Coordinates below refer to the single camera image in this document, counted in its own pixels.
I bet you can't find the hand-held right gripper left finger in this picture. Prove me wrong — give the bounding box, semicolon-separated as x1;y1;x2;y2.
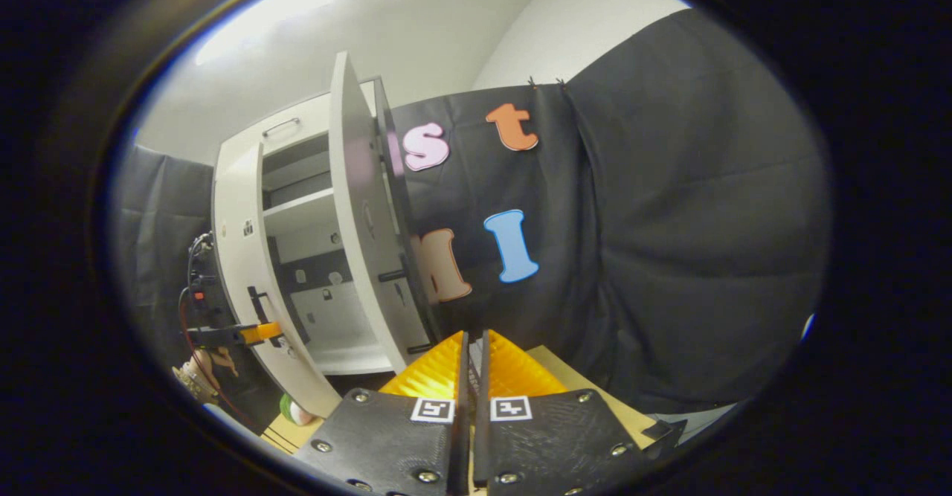
294;330;472;496

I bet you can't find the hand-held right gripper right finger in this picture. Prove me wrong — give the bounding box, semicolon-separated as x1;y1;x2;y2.
473;329;666;496

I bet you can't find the black door handle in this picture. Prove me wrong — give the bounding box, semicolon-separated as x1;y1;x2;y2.
378;268;434;355
247;286;298;348

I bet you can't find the white shoe cabinet door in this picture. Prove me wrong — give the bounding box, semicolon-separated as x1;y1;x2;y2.
212;139;343;419
327;51;440;374

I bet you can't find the white double-door shoe cabinet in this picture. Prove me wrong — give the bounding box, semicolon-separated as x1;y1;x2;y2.
212;76;447;378

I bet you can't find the white cabinet shelf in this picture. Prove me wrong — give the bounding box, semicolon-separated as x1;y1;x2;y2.
262;187;337;236

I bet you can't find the white cabinet drawer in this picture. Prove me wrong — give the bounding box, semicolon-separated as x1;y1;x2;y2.
217;91;335;166

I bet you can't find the small green pink object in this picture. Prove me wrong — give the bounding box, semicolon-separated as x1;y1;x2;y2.
279;394;317;427

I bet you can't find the black backdrop cloth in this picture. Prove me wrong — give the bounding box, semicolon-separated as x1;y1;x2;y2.
112;9;834;415

